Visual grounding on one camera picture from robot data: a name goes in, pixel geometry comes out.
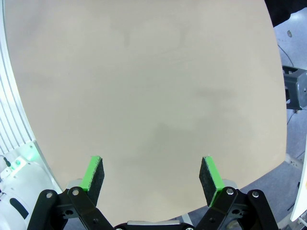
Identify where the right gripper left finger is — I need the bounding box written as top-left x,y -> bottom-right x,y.
26,155 -> 114,230

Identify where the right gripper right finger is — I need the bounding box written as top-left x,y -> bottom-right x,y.
194,155 -> 281,230

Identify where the white ribbed side panel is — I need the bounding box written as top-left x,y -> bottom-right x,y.
0,0 -> 63,192

